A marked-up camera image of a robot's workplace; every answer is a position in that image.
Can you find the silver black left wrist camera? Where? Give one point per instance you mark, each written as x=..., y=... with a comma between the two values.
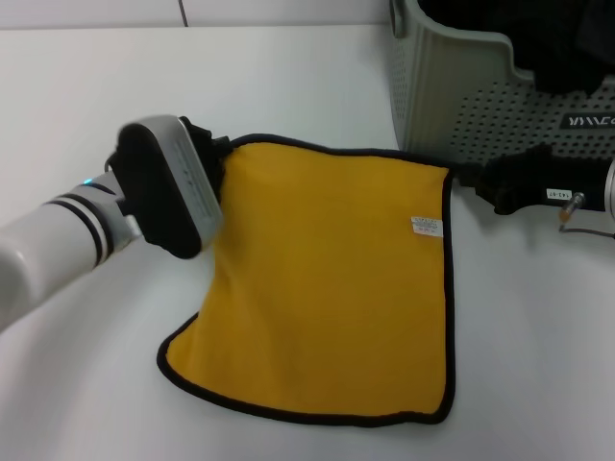
x=163, y=192

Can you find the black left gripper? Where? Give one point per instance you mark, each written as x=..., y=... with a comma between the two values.
x=204, y=144

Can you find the yellow towel with black hem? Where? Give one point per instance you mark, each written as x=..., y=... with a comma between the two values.
x=327, y=269

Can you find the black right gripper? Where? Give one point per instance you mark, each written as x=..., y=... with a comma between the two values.
x=538, y=177

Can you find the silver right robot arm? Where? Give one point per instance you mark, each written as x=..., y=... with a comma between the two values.
x=610, y=187

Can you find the grey perforated plastic storage basket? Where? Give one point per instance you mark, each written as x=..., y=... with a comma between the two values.
x=432, y=86

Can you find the black fabric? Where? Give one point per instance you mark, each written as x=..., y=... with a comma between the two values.
x=552, y=48

